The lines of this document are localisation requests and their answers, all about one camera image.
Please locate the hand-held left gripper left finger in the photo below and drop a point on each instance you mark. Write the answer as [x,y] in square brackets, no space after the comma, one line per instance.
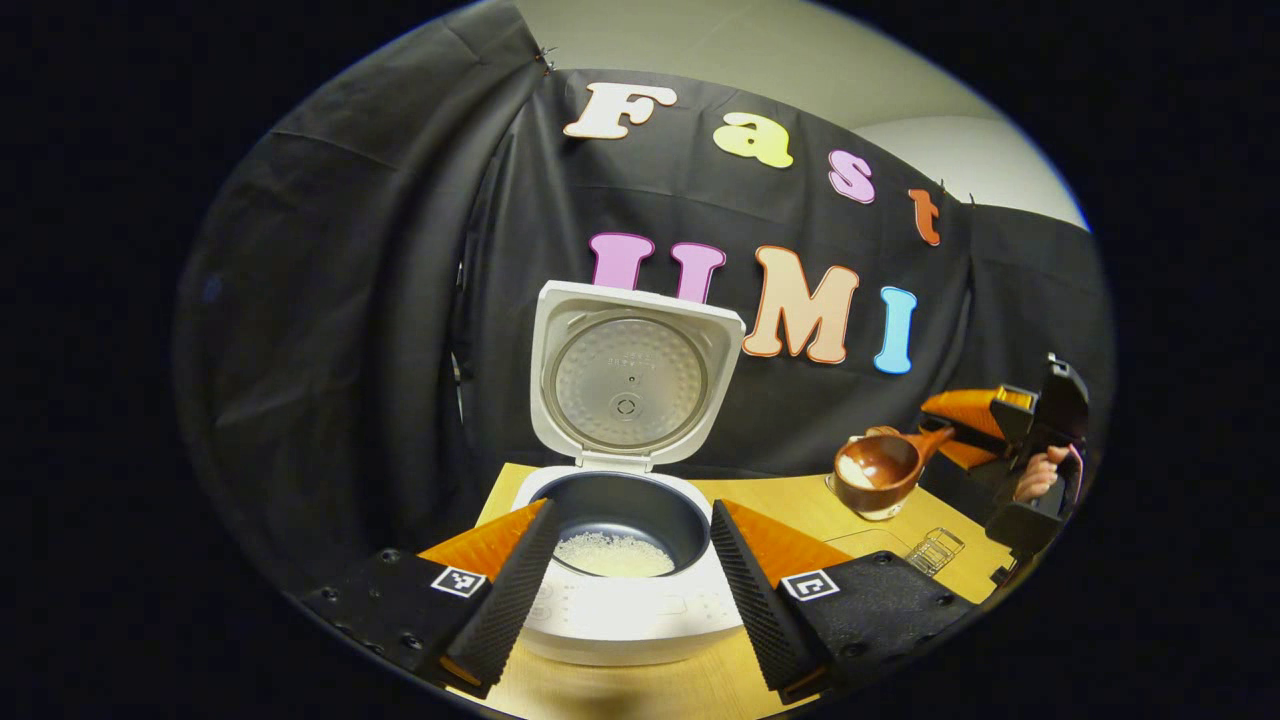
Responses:
[515,595]

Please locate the black backdrop cloth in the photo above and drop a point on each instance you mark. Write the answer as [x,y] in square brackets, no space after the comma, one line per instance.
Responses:
[350,300]

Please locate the clear rice container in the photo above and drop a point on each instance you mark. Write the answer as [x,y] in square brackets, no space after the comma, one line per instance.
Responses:
[870,540]

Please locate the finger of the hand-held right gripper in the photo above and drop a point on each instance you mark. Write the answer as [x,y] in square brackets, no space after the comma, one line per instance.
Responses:
[965,410]
[965,490]

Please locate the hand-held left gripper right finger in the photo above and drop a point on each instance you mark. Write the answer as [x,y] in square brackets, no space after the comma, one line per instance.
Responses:
[755,605]

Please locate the white uncooked rice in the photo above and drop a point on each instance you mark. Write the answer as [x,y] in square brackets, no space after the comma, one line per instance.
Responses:
[615,557]

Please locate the white rice cooker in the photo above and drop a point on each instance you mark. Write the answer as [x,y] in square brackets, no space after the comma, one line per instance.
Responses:
[620,625]

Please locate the brown wooden spoon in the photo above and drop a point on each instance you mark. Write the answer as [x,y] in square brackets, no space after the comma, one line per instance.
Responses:
[885,470]

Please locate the white toaster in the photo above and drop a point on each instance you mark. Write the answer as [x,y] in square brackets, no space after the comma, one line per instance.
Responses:
[880,514]

